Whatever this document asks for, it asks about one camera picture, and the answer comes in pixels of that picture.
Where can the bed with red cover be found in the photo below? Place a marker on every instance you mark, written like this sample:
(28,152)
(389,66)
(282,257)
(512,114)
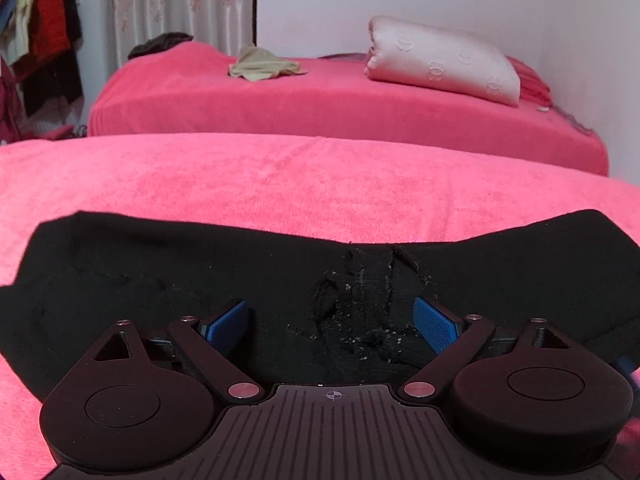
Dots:
(325,105)

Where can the maroon garment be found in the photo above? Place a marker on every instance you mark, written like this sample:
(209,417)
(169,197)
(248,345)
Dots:
(9,105)

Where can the folded pale pink quilt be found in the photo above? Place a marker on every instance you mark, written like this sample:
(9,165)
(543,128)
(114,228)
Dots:
(440,60)

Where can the black knit pants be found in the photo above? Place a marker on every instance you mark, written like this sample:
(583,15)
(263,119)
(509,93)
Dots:
(150,270)

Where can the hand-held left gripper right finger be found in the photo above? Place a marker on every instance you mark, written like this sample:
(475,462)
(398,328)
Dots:
(436,326)

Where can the beige crumpled cloth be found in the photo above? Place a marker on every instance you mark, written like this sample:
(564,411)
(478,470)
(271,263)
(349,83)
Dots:
(262,66)

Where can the folded red blanket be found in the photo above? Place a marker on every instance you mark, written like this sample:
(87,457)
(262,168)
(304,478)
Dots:
(532,82)

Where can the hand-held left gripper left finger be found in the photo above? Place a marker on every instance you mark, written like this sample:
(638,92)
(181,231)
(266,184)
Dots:
(227,326)

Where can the hanging clothes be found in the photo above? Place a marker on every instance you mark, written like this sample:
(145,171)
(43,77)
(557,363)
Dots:
(45,25)

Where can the dark crumpled cloth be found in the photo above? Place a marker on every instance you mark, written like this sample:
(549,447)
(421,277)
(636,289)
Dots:
(157,44)

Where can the white lace curtain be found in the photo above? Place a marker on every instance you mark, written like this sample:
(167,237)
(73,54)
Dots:
(175,0)

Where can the pink fleece blanket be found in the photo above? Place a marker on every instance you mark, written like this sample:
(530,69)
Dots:
(300,185)

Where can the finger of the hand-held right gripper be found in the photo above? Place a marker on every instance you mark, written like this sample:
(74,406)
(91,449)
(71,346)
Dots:
(625,366)

